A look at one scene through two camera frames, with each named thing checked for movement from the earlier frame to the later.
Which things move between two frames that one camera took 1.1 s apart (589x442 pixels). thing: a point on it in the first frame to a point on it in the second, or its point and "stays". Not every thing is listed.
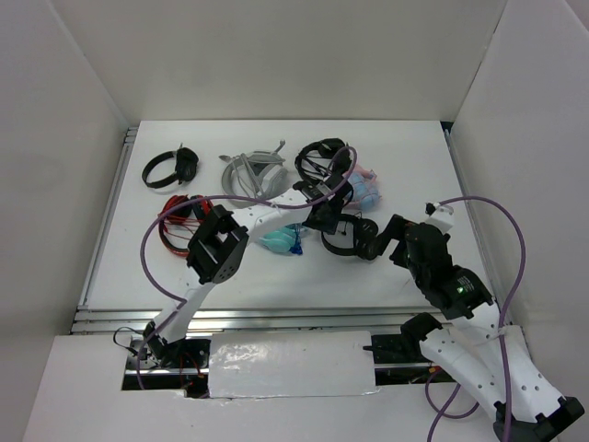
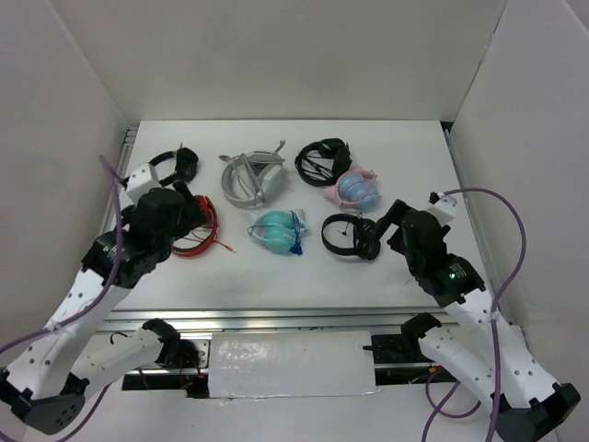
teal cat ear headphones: (284, 239) stays
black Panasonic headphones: (365, 242) stays
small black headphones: (186, 165) stays
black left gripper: (329, 226) to (192, 216)
